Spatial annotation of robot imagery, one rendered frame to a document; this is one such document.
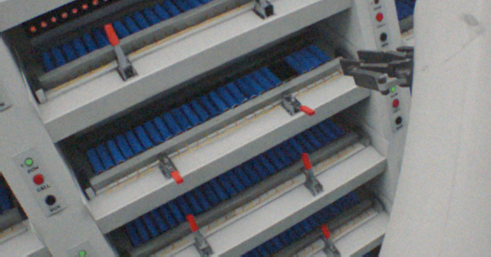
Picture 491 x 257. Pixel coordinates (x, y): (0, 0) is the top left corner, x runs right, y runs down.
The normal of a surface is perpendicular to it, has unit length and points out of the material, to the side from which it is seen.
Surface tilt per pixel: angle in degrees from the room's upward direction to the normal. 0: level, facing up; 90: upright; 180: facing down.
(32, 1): 110
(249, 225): 21
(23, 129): 90
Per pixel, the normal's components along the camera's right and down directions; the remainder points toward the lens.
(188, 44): -0.11, -0.69
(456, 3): -0.55, -0.37
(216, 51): 0.50, 0.57
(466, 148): -0.19, -0.47
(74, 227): 0.43, 0.30
